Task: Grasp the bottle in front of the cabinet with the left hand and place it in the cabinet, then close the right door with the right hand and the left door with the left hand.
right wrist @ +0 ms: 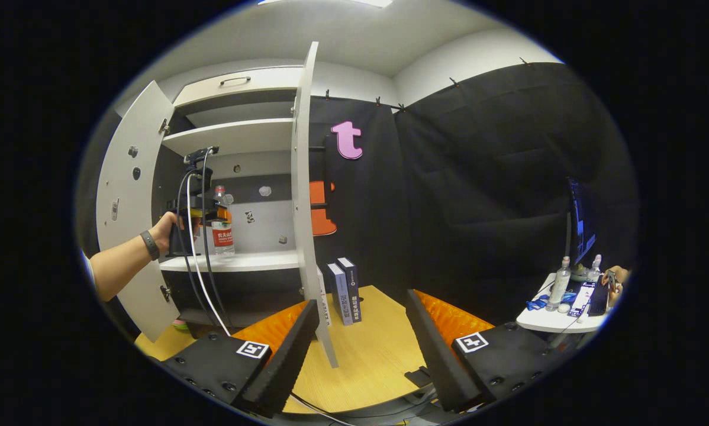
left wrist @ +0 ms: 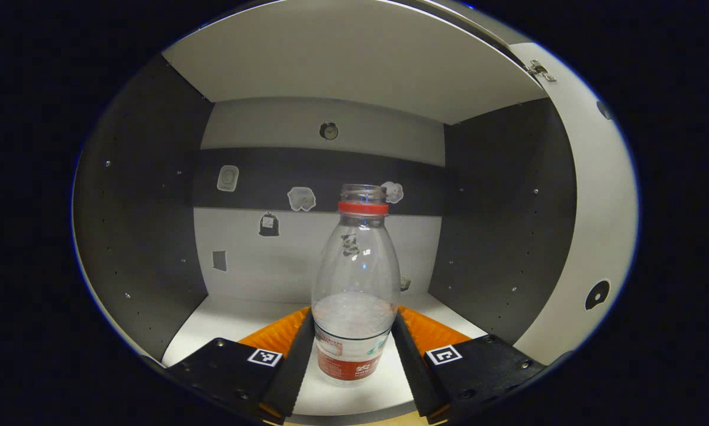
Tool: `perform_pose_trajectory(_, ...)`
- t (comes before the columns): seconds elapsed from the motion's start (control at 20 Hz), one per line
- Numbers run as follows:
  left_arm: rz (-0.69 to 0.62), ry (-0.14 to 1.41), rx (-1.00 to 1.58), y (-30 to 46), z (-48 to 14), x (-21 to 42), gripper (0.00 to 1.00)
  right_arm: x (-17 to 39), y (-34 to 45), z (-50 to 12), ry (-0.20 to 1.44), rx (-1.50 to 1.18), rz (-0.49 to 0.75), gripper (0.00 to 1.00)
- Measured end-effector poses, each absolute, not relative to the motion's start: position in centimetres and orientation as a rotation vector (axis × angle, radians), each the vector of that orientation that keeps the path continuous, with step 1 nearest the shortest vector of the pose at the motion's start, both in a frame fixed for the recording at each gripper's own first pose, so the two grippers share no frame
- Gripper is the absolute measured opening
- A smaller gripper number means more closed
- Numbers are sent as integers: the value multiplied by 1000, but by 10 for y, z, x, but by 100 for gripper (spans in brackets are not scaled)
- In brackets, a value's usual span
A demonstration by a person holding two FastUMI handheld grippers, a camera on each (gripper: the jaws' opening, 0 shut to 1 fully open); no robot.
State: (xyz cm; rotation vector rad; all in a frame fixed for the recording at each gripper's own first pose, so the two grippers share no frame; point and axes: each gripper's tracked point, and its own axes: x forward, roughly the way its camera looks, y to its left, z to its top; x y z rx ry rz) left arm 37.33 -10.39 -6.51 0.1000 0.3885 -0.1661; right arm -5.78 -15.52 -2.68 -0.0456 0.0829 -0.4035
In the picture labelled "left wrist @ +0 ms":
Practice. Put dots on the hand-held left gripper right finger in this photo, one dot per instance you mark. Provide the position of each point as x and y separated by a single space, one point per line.
413 373

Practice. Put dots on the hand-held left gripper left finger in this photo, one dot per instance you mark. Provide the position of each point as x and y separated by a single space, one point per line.
292 373

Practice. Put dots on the clear plastic bottle red label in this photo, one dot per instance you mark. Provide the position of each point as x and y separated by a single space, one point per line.
354 278

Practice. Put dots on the white cabinet door headphone sticker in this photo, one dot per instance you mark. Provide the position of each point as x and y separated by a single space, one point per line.
603 207

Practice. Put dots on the white and grey cabinet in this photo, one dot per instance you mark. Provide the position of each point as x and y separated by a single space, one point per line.
141 236

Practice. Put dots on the metal door hinge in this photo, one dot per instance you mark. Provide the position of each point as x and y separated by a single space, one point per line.
541 71

